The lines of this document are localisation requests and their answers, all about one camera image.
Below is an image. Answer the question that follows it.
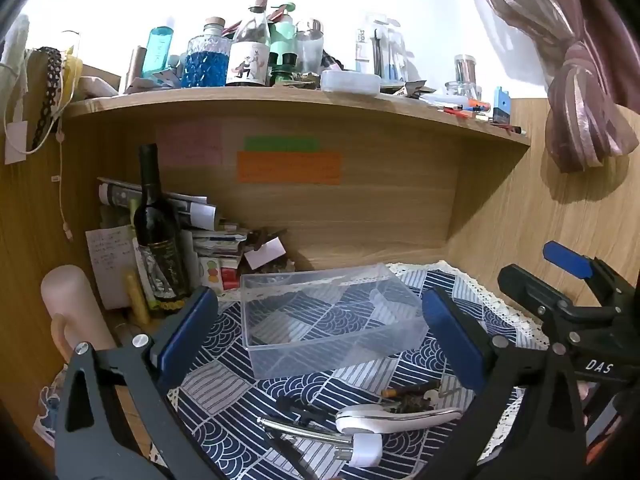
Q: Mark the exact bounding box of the green pump bottle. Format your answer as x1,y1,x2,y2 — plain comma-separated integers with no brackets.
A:
270,4,297,56

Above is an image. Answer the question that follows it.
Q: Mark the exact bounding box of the white handwritten note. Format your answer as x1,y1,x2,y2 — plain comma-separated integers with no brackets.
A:
86,226,137,309

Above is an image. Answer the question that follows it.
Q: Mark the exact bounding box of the blue patterned placemat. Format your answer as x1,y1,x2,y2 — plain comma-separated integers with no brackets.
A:
165,260,551,480

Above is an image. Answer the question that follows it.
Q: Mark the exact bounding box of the small blue box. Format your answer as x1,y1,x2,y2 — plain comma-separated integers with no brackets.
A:
492,85,512,124

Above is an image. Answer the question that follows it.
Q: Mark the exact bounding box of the dark wine bottle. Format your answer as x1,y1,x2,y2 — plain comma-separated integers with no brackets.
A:
132,143,192,317

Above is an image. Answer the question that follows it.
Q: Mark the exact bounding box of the clear bottle with silver cap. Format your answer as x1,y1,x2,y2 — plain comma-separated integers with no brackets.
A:
296,18,324,75

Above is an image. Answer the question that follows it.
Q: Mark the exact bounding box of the white paper tag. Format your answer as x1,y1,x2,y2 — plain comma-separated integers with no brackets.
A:
243,236,287,269

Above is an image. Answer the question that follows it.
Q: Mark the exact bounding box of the glass jar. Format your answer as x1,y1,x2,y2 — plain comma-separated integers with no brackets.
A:
446,53,484,99

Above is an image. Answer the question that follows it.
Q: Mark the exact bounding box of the glass bottle with blue liquid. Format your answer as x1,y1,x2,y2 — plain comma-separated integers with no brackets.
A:
180,16,232,89

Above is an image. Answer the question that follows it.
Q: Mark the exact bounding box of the white hanging tag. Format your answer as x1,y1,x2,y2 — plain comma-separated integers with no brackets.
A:
4,120,29,165

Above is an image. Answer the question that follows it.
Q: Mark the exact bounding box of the pink cup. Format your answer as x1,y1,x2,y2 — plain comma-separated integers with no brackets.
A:
41,265,119,367

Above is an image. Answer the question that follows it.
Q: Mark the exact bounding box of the cartoon sticker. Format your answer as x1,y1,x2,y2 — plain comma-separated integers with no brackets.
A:
32,384,65,449

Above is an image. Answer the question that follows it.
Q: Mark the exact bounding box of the orange pen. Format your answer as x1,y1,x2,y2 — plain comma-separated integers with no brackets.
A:
442,101,492,119

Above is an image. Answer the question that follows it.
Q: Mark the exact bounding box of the brown cardboard tube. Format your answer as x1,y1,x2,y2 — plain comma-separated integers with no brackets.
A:
124,45,149,94

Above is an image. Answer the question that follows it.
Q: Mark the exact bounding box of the white and chrome opener tool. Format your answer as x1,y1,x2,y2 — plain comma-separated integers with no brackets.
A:
256,405,464,467

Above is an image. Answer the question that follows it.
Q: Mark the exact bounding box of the black handled tool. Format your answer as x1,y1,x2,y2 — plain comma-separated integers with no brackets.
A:
267,394,351,480

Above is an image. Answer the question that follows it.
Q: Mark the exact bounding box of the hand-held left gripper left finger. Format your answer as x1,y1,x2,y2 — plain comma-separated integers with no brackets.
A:
54,287,231,480

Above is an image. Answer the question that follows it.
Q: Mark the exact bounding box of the wooden shelf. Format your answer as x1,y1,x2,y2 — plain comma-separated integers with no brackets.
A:
62,84,532,148

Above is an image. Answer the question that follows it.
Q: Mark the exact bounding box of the white charging cable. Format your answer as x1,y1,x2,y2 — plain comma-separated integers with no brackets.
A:
4,30,82,242

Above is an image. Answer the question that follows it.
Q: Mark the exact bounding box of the pink striped curtain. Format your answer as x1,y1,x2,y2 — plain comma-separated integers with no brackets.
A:
457,0,640,174

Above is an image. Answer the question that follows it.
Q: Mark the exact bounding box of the rolled printed paper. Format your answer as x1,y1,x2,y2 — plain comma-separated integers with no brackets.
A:
97,176,219,232

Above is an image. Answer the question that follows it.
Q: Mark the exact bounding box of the black lace ribbon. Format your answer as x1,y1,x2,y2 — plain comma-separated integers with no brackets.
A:
31,47,64,152

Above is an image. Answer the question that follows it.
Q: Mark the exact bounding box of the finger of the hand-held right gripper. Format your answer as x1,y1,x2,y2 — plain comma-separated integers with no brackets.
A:
543,240,627,307
497,263,577,334

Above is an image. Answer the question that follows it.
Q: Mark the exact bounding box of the teal plastic bottle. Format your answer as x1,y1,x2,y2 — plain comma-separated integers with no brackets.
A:
142,25,180,79

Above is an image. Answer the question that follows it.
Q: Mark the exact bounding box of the clear plastic box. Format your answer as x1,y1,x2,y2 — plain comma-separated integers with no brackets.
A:
240,262,431,380

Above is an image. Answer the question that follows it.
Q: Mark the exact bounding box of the dark green ink bottle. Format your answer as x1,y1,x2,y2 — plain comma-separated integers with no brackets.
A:
270,52,299,86

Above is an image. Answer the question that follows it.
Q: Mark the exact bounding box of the pink sticky note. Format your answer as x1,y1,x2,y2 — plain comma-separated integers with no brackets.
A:
157,122,224,169

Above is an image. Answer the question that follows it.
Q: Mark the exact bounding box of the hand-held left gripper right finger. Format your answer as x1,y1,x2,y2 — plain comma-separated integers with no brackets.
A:
421,287,589,480

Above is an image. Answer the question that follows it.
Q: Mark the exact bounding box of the toothbrush pack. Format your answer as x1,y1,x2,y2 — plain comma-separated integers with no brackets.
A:
355,12,404,82

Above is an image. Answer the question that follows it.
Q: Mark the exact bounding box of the green sticky note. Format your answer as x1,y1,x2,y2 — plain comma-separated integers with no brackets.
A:
244,135,321,154

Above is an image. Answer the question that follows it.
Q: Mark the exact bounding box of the orange sticky note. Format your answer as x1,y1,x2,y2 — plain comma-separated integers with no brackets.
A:
236,150,343,185

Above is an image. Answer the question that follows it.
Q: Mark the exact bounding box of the pile of papers and packets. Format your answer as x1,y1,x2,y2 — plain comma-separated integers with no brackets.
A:
184,217,297,292

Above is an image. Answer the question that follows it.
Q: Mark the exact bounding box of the yellow tube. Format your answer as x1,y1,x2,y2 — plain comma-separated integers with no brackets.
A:
123,271,152,325

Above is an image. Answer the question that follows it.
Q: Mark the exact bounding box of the clear bottle with illustrated label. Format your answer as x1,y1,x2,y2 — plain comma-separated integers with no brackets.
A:
225,0,272,86

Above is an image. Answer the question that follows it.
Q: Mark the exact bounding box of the white oval container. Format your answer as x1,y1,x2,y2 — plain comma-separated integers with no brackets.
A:
320,69,382,96

